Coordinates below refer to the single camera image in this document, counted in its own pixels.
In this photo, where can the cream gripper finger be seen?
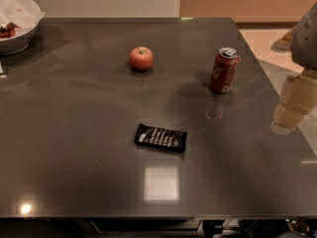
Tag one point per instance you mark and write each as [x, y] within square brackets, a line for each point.
[298, 97]

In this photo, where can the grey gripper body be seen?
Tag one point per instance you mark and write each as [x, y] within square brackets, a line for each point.
[305, 45]

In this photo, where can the red coke can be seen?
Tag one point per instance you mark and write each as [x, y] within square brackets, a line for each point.
[224, 69]

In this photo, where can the black rxbar chocolate wrapper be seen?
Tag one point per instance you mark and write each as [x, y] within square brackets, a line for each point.
[160, 138]

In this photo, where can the red apple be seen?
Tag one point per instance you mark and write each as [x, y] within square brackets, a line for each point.
[141, 58]

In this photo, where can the white napkin in bowl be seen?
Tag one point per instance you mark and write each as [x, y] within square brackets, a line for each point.
[24, 13]

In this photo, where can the white bowl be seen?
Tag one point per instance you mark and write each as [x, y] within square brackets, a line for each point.
[17, 43]

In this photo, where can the red strawberries in bowl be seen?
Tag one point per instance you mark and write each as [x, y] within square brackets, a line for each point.
[8, 31]

